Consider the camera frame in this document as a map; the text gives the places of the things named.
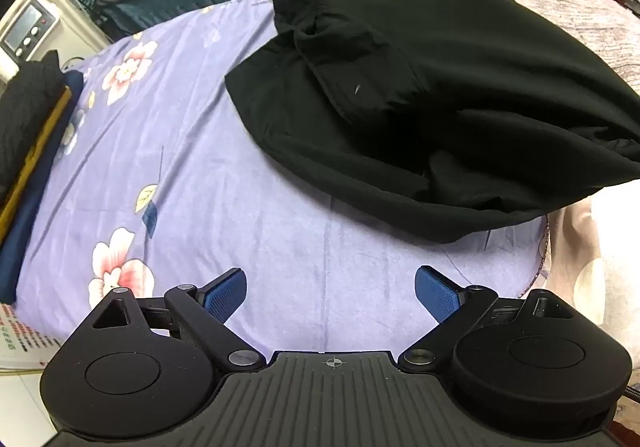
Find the pale pink dotted cloth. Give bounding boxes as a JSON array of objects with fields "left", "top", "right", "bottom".
[{"left": 542, "top": 182, "right": 640, "bottom": 378}]

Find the purple floral bedsheet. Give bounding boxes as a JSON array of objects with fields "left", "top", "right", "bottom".
[{"left": 15, "top": 0, "right": 551, "bottom": 353}]

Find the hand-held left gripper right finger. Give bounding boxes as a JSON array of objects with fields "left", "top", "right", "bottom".
[{"left": 398, "top": 265, "right": 576, "bottom": 372}]

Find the black braided cable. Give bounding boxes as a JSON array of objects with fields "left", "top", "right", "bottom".
[{"left": 620, "top": 364, "right": 640, "bottom": 400}]

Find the navy blue folded garment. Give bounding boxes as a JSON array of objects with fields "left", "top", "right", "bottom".
[{"left": 0, "top": 70, "right": 83, "bottom": 304}]

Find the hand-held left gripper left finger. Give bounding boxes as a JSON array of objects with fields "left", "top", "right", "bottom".
[{"left": 91, "top": 268, "right": 267, "bottom": 372}]

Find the black knit folded garment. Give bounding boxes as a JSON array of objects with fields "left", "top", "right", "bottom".
[{"left": 0, "top": 50, "right": 68, "bottom": 198}]

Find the white sheet with red print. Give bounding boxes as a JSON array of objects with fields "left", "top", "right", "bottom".
[{"left": 0, "top": 302, "right": 66, "bottom": 373}]

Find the mustard yellow folded garment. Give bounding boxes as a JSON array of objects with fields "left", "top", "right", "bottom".
[{"left": 0, "top": 86, "right": 73, "bottom": 238}]

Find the black zip jacket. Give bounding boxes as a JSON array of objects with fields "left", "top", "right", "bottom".
[{"left": 225, "top": 0, "right": 640, "bottom": 244}]

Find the mauve patterned blanket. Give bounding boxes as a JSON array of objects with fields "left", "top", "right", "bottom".
[{"left": 485, "top": 0, "right": 640, "bottom": 93}]

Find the white appliance with grey display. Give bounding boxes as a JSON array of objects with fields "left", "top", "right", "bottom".
[{"left": 0, "top": 0, "right": 101, "bottom": 78}]

